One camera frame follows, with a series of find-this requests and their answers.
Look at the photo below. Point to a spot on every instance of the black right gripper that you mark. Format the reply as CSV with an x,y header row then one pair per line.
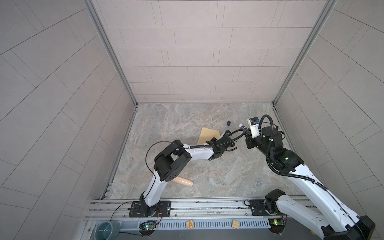
x,y
248,139

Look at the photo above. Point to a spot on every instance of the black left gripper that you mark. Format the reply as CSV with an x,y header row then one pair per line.
x,y
213,140

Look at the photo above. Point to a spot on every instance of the yellow paper envelope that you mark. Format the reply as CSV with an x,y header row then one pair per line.
x,y
207,135

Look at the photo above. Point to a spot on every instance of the blue glue stick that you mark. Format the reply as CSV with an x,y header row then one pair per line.
x,y
242,127

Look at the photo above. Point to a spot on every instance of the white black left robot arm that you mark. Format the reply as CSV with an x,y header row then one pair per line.
x,y
170,162

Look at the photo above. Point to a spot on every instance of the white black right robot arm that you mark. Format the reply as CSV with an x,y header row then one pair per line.
x,y
334,221

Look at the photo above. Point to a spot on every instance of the wooden letter block A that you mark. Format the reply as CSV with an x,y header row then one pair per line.
x,y
190,224

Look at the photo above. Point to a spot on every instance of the beige wooden cylinder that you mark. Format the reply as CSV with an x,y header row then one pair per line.
x,y
183,181

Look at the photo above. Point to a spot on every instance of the plain wooden block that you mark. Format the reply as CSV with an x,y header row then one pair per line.
x,y
235,224

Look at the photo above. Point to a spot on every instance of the right green circuit board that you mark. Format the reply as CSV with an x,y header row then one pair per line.
x,y
277,226

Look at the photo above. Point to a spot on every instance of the green circuit board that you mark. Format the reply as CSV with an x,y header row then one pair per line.
x,y
147,228
277,226

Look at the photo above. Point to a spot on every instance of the left green circuit board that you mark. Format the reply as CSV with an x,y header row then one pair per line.
x,y
147,228

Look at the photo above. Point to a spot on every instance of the teal round bowl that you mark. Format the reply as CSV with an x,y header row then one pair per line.
x,y
108,230

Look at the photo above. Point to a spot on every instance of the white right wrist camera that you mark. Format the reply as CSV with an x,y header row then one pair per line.
x,y
254,124

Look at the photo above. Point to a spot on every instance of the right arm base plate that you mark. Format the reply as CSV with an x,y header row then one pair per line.
x,y
258,208

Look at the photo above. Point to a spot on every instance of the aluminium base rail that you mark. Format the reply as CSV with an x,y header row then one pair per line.
x,y
207,214

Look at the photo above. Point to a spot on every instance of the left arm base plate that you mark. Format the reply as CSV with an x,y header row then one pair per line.
x,y
163,208

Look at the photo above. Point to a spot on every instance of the aluminium corner post right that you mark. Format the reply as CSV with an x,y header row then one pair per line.
x,y
324,14

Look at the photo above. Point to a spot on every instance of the aluminium corner post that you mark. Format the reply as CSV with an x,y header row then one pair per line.
x,y
109,49
324,14

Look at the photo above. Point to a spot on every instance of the aluminium corner post left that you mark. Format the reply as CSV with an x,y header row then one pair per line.
x,y
109,49

